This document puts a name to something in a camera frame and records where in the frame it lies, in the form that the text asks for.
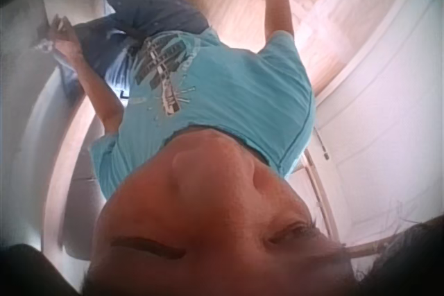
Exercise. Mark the person's left hand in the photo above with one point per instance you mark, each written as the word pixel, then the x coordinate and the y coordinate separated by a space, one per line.
pixel 66 40

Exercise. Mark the clear plastic wrapper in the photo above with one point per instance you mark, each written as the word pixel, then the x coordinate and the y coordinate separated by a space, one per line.
pixel 45 46

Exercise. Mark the white box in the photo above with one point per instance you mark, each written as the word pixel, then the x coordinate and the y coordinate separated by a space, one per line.
pixel 69 5

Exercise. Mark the blue cloth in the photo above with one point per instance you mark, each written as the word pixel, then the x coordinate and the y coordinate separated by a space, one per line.
pixel 68 74

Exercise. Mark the person's legs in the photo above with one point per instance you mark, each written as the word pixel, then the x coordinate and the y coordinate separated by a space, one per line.
pixel 152 1

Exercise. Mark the metal door bolt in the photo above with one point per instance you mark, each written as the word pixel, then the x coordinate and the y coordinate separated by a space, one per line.
pixel 322 144

